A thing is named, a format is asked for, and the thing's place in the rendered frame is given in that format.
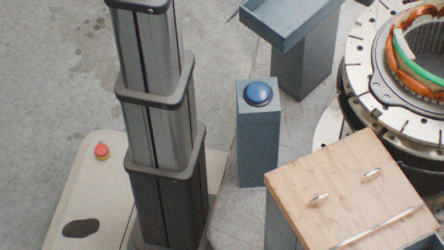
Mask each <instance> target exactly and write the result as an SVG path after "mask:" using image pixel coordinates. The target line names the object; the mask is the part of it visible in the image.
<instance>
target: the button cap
mask: <svg viewBox="0 0 444 250"><path fill-rule="evenodd" d="M246 96H247V99H248V100H249V101H250V102H252V103H256V104H260V103H264V102H266V101H268V100H269V98H270V88H269V87H268V85H267V84H265V83H263V82H253V83H251V84H250V85H249V86H248V87H247V90H246Z"/></svg>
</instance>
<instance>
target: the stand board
mask: <svg viewBox="0 0 444 250"><path fill-rule="evenodd" d="M377 168H380V173H379V176H377V177H376V178H374V179H372V180H370V181H367V182H365V183H362V182H361V180H362V176H363V175H364V174H366V173H368V172H370V171H373V170H375V169H377ZM264 184H265V185H266V188H268V190H269V191H270V193H271V194H272V196H273V198H274V200H275V202H276V203H277V205H278V206H279V207H280V209H281V211H282V213H283V215H284V216H285V218H286V219H287V222H288V223H289V224H290V226H291V227H292V228H293V231H294V232H295V235H296V236H297V238H298V239H299V241H300V242H301V243H302V244H303V247H304V248H305V250H327V249H329V248H331V247H333V246H334V245H337V244H339V243H341V242H343V241H345V240H347V239H350V238H352V237H354V236H355V235H357V234H359V233H362V232H364V231H366V230H368V229H370V228H373V227H375V226H377V225H379V223H381V222H385V221H387V220H389V219H391V218H393V217H395V216H397V215H399V214H400V213H402V212H404V211H406V210H409V209H411V208H413V207H415V206H417V205H419V204H422V203H424V202H423V200H422V199H421V197H419V196H418V194H417V192H416V191H415V189H414V187H413V186H412V185H411V184H410V182H409V181H408V179H407V177H405V176H404V174H403V172H402V171H401V170H400V168H399V167H398V165H397V164H396V162H395V161H394V160H393V159H392V157H391V156H390V155H389V153H388V151H387V150H386V149H385V147H384V145H383V144H382V143H381V142H380V140H379V139H378V137H377V136H376V135H375V133H374V132H373V130H372V129H371V127H370V126H368V127H366V128H364V129H362V130H360V131H359V132H356V133H354V134H352V135H349V136H347V137H345V138H342V139H340V140H338V141H336V142H334V143H332V144H330V145H328V146H325V147H323V148H320V149H318V150H316V151H314V152H311V153H309V154H308V155H306V156H303V157H301V158H298V159H296V160H294V161H292V162H290V163H286V165H284V166H282V167H279V168H277V169H274V170H272V171H270V172H268V173H264ZM325 192H328V193H329V197H328V200H327V201H326V202H323V203H321V204H318V205H316V206H314V207H312V208H311V207H310V206H309V204H310V200H312V199H313V198H314V197H316V196H319V195H321V194H324V193H325ZM440 229H441V226H440V224H439V223H438V221H437V220H436V219H435V218H434V217H433V214H432V213H431V212H430V211H429V209H428V208H427V206H425V209H423V210H420V211H419V212H416V213H414V214H413V215H411V216H409V217H407V218H404V219H403V220H400V221H399V222H397V223H394V224H392V225H391V226H389V227H387V228H385V229H382V230H380V231H378V232H376V233H373V234H372V235H369V237H366V238H365V239H362V240H361V241H357V242H355V243H353V244H351V245H349V246H347V247H346V248H344V249H342V250H396V249H399V248H401V247H403V246H405V245H407V244H409V243H411V242H413V241H415V240H417V239H418V238H420V237H422V236H425V235H427V234H429V233H431V232H433V231H436V232H437V233H439V231H440Z"/></svg>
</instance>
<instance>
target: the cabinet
mask: <svg viewBox="0 0 444 250"><path fill-rule="evenodd" d="M264 250H305V248H304V247H303V244H302V243H301V242H300V241H299V239H298V238H297V236H296V235H295V232H294V231H293V228H292V227H291V226H290V224H289V223H288V222H287V219H286V218H285V216H284V215H283V213H282V211H281V209H280V207H279V206H278V205H277V203H276V202H275V200H274V198H273V196H272V194H271V193H270V191H269V190H268V188H266V203H265V220H264Z"/></svg>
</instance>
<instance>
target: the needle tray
mask: <svg viewBox="0 0 444 250"><path fill-rule="evenodd" d="M345 1H346V0H244V1H243V2H242V3H241V4H240V5H239V22H241V23H242V24H243V25H245V26H247V27H248V28H249V29H250V30H251V31H253V32H254V33H255V34H257V35H259V36H260V37H261V38H263V39H264V40H265V41H266V42H268V43H269V44H271V45H272V51H271V69H270V77H277V81H278V87H279V88H280V89H281V90H282V91H284V92H285V93H287V94H288V95H290V96H291V97H292V98H293V99H294V100H296V101H297V102H298V103H300V102H301V101H302V100H303V99H304V98H306V96H307V95H308V94H309V93H311V92H312V91H314V90H315V89H316V88H317V87H318V86H319V85H320V84H321V83H322V82H323V81H324V80H325V79H327V78H328V77H329V76H330V75H331V73H332V64H333V59H334V54H335V49H336V39H337V33H338V24H339V19H340V9H341V5H343V4H344V2H345Z"/></svg>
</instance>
